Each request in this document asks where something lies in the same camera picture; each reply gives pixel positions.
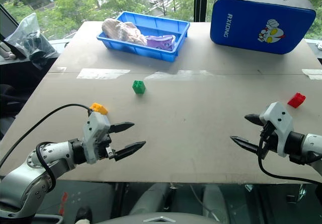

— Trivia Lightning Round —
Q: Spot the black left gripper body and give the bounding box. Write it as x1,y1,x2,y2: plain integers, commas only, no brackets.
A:
97,132,118,161

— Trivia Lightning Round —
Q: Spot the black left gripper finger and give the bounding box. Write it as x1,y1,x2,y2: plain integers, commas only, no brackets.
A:
108,122,135,134
114,140,147,162

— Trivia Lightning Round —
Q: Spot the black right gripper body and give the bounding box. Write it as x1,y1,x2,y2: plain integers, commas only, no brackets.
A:
258,121,278,161

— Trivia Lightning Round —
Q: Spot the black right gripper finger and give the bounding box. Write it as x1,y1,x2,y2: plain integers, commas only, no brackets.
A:
244,113,264,127
229,135,260,155

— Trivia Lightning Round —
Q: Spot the yellow toy building block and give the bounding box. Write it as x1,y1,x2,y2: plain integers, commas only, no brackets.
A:
90,102,109,116

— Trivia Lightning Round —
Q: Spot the green toy building block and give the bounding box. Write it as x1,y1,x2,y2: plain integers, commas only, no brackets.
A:
132,80,146,95

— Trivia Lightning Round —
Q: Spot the red toy building block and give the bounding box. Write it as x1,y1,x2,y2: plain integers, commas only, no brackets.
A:
287,92,307,108

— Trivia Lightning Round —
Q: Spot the grey rounded robot leg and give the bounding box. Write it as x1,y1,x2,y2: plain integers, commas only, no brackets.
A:
202,183,230,222
129,183,175,216

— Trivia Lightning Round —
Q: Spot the clear tape strip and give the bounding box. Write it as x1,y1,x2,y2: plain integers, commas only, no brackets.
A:
144,70,211,82
76,68,131,80

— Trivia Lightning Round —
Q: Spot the black shoe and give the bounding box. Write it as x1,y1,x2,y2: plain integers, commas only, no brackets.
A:
74,204,93,222

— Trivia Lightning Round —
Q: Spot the grey robot torso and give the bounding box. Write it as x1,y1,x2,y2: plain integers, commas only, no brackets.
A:
99,212,221,224

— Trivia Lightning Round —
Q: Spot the purple wrapped packet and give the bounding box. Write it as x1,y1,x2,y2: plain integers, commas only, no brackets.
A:
145,34,177,52

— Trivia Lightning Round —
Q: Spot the pinkish crumpled plastic bag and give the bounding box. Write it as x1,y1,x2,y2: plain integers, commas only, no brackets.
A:
101,18,148,46

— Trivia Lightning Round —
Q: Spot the blue cartoon print case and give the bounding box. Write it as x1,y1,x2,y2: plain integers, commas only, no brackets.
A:
209,0,316,55

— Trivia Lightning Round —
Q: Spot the blue plastic tray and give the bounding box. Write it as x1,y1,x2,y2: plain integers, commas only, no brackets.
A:
96,11,191,62

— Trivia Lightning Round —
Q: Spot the clear bag with black parts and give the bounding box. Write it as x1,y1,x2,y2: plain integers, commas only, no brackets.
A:
4,12,60,70

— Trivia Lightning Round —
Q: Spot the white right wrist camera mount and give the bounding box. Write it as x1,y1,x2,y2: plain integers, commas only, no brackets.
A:
259,102,295,158

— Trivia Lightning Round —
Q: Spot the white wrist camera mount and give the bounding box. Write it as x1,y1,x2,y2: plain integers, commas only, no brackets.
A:
82,111,112,164
259,102,295,158

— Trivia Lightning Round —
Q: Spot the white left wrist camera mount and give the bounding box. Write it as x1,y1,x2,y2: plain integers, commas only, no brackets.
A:
82,111,112,164

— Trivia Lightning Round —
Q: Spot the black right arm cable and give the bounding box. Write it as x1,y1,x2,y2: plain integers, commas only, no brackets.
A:
257,132,322,186

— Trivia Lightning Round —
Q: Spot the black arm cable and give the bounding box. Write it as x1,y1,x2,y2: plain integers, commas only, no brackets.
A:
0,104,93,192
257,132,322,186

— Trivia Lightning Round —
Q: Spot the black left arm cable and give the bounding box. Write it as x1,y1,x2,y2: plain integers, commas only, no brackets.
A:
0,104,93,192

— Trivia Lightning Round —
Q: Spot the black window frame post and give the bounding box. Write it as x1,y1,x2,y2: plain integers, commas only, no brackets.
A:
194,0,208,23

